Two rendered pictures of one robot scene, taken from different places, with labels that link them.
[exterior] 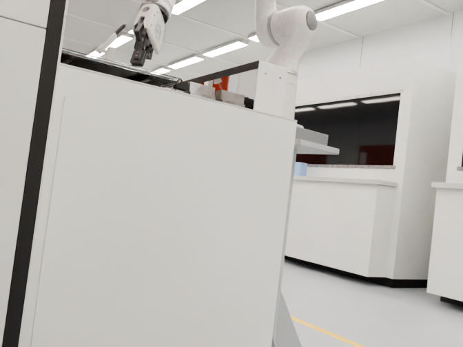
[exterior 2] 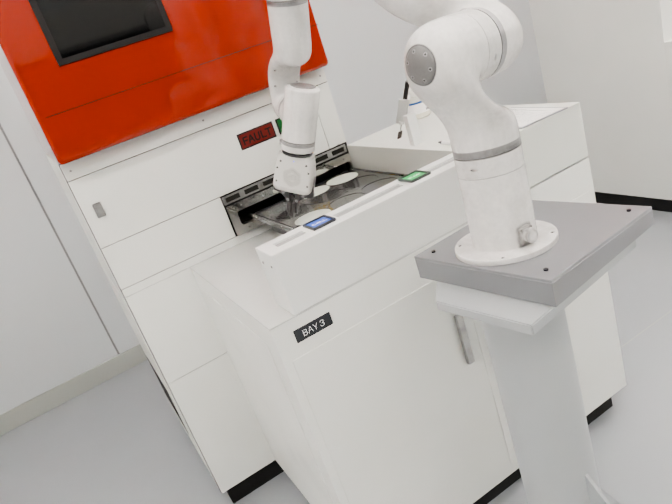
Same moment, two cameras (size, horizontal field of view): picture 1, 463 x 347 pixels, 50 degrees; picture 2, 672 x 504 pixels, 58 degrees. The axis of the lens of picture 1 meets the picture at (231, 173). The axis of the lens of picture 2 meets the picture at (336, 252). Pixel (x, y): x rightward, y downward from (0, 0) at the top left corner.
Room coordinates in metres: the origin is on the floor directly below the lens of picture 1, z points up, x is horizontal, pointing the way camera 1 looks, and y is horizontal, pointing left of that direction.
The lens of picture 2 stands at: (1.60, -1.20, 1.35)
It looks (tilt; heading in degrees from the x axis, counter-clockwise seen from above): 20 degrees down; 100
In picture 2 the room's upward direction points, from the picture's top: 19 degrees counter-clockwise
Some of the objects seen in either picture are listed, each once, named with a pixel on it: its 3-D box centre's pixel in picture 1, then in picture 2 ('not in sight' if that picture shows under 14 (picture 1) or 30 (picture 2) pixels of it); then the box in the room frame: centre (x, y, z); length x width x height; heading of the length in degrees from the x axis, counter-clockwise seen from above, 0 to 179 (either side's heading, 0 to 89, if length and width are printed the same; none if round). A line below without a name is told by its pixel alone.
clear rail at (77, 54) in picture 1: (114, 64); (273, 223); (1.19, 0.31, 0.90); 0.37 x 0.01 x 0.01; 123
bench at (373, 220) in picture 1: (349, 173); not in sight; (5.14, -1.22, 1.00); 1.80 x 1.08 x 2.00; 33
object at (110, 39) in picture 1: (105, 51); (407, 120); (1.60, 0.46, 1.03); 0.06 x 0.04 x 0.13; 123
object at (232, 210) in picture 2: not in sight; (294, 192); (1.21, 0.58, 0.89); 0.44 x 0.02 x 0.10; 33
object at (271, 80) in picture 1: (215, 101); (379, 227); (1.48, 0.07, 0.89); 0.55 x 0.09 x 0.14; 33
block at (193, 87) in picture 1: (199, 89); not in sight; (1.36, 0.12, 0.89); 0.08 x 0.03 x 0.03; 123
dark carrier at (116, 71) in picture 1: (89, 74); (328, 197); (1.34, 0.41, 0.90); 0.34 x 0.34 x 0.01; 33
